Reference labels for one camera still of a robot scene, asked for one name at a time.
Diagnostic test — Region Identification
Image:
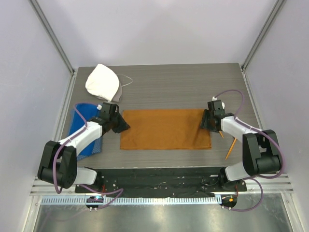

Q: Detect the orange satin napkin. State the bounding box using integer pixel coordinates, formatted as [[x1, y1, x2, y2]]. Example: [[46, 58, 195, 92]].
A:
[[120, 109, 211, 150]]

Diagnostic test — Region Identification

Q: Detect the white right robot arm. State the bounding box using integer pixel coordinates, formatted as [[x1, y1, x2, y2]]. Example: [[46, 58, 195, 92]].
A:
[[200, 100, 283, 191]]

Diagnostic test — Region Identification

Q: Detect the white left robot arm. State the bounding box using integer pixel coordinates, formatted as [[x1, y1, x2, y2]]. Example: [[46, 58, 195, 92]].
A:
[[37, 102, 130, 194]]

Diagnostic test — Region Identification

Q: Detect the orange plastic spoon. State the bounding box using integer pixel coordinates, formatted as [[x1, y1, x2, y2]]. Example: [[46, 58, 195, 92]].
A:
[[225, 138, 237, 160]]

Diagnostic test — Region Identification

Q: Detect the white cloth cap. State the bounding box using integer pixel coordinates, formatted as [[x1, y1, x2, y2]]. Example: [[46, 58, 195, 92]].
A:
[[85, 64, 122, 102]]

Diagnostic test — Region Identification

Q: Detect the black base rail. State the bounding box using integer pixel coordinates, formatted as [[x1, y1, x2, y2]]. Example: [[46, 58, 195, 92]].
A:
[[74, 166, 249, 197]]

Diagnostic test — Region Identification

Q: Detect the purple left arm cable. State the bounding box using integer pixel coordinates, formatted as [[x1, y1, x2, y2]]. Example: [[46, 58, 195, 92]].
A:
[[52, 102, 124, 211]]

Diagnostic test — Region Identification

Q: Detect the white slotted cable duct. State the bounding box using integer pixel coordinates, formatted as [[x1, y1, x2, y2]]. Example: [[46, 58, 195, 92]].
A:
[[41, 195, 222, 205]]

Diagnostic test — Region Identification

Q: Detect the right aluminium frame post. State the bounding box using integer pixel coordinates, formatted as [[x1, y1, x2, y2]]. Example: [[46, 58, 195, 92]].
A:
[[240, 0, 286, 72]]

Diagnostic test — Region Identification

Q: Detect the aluminium frame post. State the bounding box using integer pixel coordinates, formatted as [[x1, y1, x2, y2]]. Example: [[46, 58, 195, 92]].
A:
[[240, 0, 286, 72], [28, 0, 74, 75]]

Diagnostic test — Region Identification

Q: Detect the left aluminium frame post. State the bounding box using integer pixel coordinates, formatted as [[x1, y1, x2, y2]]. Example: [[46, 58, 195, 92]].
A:
[[28, 0, 74, 75]]

